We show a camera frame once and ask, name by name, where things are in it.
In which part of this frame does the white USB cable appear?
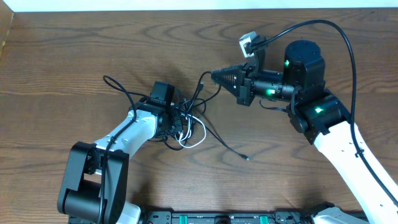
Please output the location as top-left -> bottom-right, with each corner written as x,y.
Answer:
175,115 -> 207,149

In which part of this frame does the black USB cable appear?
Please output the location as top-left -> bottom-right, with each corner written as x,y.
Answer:
149,71 -> 250,162

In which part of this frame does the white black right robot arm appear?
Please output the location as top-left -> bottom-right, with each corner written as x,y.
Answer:
211,40 -> 397,223

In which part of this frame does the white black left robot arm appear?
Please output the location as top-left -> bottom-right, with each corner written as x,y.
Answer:
57,82 -> 182,223

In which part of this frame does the black left camera cable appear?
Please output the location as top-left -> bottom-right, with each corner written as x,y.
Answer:
96,75 -> 147,224

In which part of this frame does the black camera cable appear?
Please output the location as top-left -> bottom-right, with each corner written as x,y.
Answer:
248,19 -> 398,209
96,75 -> 147,224

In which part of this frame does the black right camera cable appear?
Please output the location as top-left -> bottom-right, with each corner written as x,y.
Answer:
248,19 -> 398,209

